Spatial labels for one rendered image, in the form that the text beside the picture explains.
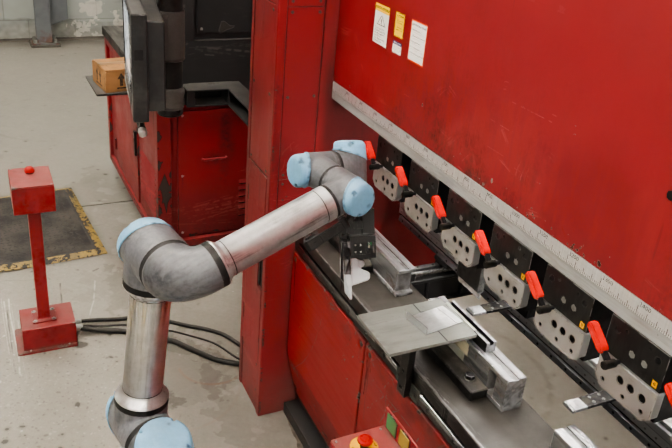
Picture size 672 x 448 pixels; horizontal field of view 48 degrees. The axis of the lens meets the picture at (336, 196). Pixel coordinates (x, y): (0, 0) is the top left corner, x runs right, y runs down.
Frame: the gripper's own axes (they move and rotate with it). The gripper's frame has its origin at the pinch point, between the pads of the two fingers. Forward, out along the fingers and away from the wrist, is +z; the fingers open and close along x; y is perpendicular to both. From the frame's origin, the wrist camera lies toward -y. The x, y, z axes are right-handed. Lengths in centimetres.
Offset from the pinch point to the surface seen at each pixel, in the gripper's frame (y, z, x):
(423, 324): 22.0, 15.1, 19.6
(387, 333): 11.9, 15.7, 15.4
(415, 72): 24, -51, 36
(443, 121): 29, -38, 24
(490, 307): 42, 14, 28
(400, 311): 16.8, 12.9, 25.3
